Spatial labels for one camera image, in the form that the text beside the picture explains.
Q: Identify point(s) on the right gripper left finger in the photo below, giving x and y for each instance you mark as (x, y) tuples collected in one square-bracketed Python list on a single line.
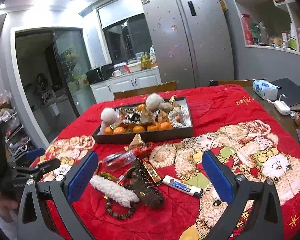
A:
[(63, 191)]

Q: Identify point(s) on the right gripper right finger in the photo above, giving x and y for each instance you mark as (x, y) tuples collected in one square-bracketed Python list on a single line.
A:
[(265, 220)]

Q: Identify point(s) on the kraft triangular snack packet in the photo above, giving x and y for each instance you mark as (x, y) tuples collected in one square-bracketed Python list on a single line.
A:
[(136, 144), (146, 118)]

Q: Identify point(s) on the white blue lighter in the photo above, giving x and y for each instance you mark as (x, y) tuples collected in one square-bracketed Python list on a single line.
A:
[(182, 187)]

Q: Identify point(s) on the gold lipstick tube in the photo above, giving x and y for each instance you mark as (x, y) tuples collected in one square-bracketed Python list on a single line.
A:
[(152, 172)]

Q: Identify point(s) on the beige fluffy pompom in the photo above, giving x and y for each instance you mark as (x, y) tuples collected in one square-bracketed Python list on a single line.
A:
[(153, 101)]

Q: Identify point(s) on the person's left hand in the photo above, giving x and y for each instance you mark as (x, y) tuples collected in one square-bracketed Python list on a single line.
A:
[(6, 205)]

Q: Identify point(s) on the clear bottle red cap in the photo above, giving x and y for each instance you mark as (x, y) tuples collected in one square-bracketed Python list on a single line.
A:
[(117, 161)]

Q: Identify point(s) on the white fluffy plush toy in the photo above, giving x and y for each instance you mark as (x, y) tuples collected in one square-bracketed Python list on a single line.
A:
[(108, 116)]

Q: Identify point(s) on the white power adapter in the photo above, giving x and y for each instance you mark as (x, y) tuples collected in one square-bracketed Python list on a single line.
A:
[(282, 107)]

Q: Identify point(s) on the red bear-print quilt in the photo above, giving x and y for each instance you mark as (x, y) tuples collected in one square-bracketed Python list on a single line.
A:
[(236, 128)]

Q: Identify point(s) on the blue tissue pack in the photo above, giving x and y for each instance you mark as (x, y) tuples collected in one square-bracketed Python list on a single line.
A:
[(265, 90)]

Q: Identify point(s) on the black laptop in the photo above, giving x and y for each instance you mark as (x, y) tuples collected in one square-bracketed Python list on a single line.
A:
[(290, 89)]

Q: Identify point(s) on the white kitchen cabinet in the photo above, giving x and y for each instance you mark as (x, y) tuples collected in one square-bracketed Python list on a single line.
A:
[(104, 91)]

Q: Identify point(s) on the black microwave oven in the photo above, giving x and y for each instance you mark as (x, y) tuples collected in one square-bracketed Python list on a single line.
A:
[(100, 74)]

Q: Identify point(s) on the silver double-door refrigerator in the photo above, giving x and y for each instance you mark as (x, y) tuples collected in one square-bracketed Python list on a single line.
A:
[(191, 41)]

